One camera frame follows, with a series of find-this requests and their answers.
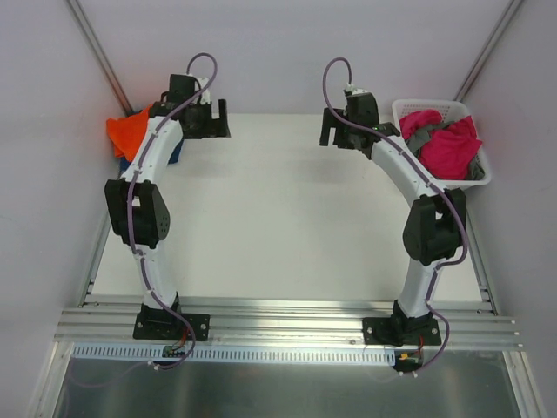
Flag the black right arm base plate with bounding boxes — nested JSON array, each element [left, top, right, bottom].
[[362, 314, 441, 347]]

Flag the white plastic basket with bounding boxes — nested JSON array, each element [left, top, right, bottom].
[[392, 99, 492, 190]]

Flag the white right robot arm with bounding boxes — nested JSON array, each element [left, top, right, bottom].
[[319, 84, 467, 347]]

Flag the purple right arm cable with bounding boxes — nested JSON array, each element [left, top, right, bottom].
[[322, 57, 469, 384]]

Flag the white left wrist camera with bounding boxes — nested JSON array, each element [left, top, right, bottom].
[[196, 77, 212, 105]]

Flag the pink t shirt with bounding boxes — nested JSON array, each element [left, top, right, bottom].
[[399, 109, 483, 180]]

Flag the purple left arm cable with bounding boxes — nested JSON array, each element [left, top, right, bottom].
[[69, 52, 218, 388]]

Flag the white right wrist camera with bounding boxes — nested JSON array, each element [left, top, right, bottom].
[[343, 83, 368, 97]]

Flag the orange t shirt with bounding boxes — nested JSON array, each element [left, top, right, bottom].
[[105, 105, 152, 162]]

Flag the left corner aluminium post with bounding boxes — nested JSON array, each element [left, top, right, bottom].
[[64, 0, 134, 116]]

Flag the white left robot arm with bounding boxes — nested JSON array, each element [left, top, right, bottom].
[[104, 73, 231, 340]]

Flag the right corner aluminium post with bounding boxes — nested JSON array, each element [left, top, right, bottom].
[[453, 0, 526, 103]]

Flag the grey t shirt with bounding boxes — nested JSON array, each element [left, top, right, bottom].
[[402, 120, 486, 181]]

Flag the blue folded t shirt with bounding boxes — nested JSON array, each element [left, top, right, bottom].
[[117, 140, 184, 173]]

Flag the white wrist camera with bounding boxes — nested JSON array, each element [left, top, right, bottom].
[[196, 77, 212, 105], [343, 83, 368, 97]]

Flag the corner aluminium post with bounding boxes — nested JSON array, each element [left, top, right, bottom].
[[64, 0, 134, 116], [453, 0, 526, 103]]

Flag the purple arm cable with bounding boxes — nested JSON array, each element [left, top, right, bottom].
[[69, 52, 218, 388], [322, 57, 469, 384]]

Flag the white slotted cable duct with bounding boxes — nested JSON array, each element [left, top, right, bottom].
[[72, 343, 395, 367]]

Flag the aluminium front mounting rail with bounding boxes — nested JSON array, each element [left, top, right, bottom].
[[54, 295, 525, 351]]

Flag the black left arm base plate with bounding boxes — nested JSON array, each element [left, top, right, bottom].
[[132, 310, 211, 341]]

